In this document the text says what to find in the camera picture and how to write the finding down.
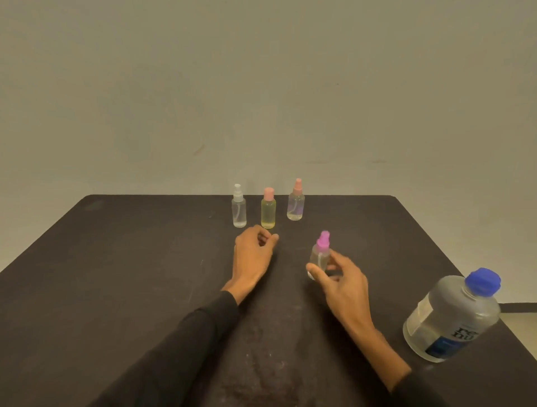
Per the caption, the clear spray bottle white cap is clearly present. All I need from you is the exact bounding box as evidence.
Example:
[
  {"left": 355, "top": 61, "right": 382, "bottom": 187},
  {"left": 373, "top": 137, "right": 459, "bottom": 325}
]
[{"left": 231, "top": 183, "right": 247, "bottom": 229}]

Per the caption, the clear spray bottle pink nozzle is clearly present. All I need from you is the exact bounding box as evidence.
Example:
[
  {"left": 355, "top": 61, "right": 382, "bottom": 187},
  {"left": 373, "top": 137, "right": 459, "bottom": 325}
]
[{"left": 286, "top": 178, "right": 305, "bottom": 221}]

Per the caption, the person's right forearm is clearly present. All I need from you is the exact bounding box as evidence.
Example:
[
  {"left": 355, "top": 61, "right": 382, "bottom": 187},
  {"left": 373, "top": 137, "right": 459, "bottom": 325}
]
[{"left": 347, "top": 322, "right": 450, "bottom": 407}]

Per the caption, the small spray bottle magenta cap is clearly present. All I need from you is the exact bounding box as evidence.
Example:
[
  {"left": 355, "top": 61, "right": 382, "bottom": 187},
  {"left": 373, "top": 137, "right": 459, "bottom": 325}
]
[{"left": 307, "top": 230, "right": 332, "bottom": 281}]

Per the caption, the person's left hand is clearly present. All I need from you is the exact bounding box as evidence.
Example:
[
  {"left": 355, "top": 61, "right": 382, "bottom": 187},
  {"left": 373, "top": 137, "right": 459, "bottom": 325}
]
[{"left": 221, "top": 225, "right": 280, "bottom": 305}]

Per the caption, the person's right hand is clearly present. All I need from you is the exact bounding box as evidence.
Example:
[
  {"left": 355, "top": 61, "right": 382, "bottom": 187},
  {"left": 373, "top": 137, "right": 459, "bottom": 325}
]
[{"left": 306, "top": 249, "right": 375, "bottom": 334}]

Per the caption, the yellow liquid bottle pink cap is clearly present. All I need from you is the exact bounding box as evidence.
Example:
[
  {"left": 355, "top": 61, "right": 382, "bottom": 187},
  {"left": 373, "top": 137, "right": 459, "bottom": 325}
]
[{"left": 260, "top": 187, "right": 277, "bottom": 229}]

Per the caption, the large clear bottle blue cap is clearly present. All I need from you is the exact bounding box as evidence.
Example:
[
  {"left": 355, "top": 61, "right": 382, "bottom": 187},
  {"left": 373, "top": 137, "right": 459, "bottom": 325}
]
[{"left": 402, "top": 267, "right": 502, "bottom": 364}]

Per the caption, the person's left forearm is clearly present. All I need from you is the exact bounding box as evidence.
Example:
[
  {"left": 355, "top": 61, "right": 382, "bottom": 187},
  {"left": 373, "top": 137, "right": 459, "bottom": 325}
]
[{"left": 89, "top": 278, "right": 257, "bottom": 407}]

